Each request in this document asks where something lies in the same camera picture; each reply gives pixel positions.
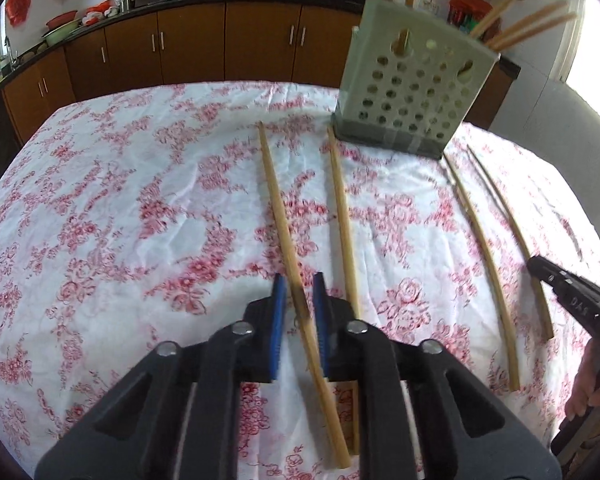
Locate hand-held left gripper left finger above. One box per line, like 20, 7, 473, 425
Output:
34, 272, 288, 480

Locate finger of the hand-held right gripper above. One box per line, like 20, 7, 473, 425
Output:
527, 255, 581, 307

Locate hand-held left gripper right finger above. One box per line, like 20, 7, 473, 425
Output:
312, 272, 563, 480

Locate green perforated chopstick holder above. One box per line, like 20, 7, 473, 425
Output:
331, 0, 502, 161

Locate person's right hand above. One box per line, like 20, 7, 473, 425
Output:
565, 345, 600, 423

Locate pink floral tablecloth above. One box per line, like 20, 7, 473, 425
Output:
0, 80, 600, 480

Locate group of condiment bottles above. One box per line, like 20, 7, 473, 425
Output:
450, 7, 501, 43

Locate wooden base cabinets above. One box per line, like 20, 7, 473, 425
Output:
0, 0, 521, 161

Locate red bag over bottles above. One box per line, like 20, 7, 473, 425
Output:
449, 0, 493, 16

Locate orange plastic bag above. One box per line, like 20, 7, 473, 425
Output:
82, 0, 118, 26

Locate green basin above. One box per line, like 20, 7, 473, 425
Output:
42, 21, 83, 46

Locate red basin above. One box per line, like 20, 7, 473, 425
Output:
46, 11, 78, 31

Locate red plastic bag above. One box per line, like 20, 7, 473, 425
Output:
6, 0, 33, 27

